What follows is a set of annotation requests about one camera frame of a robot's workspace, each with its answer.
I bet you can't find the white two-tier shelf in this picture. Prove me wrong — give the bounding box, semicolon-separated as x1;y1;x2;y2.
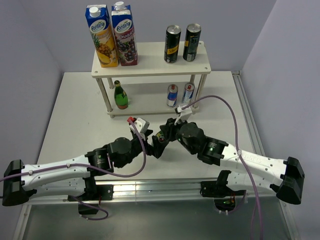
91;41;211;118

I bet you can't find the pineapple juice carton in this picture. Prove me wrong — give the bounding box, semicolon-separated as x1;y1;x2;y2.
85;4;119;68

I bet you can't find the black can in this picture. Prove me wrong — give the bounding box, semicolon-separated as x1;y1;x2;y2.
164;25;181;63
182;23;202;62

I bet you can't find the silver energy can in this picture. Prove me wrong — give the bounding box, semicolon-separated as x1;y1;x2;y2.
166;84;178;107
181;82;195;104

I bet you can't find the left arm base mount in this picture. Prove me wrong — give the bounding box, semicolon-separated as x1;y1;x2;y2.
67;184;114;221

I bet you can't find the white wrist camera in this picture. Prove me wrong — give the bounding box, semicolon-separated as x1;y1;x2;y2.
174;104;193;126
127;116;150;140

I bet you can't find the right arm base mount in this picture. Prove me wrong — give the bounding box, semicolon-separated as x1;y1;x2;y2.
199;181;247;216

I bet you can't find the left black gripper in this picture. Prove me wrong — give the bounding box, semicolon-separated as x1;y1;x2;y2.
117;129;168;168

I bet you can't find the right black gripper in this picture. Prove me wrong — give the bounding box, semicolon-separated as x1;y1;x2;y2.
159;115;197;155

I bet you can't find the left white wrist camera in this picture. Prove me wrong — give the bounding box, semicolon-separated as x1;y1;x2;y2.
127;116;150;140

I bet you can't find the aluminium rail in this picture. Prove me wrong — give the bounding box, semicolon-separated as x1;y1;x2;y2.
22;178;287;206
231;71;266;156

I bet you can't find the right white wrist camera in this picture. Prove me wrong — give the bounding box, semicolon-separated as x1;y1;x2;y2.
174;104;193;126

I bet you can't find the green glass bottle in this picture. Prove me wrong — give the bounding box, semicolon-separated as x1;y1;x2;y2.
155;130;168;144
114;80;129;110

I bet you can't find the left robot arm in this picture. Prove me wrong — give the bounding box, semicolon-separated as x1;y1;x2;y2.
0;129;168;207

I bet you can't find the aluminium front rail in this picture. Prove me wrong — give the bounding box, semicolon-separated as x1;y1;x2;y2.
22;178;287;206

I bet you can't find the grape juice carton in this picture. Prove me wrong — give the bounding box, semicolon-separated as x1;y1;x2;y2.
111;1;138;66

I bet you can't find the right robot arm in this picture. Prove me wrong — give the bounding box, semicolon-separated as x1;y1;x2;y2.
159;118;305;205

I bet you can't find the aluminium right rail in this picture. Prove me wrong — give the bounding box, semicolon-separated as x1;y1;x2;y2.
231;71;266;156

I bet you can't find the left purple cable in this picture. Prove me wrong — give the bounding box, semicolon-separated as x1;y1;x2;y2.
0;122;147;221

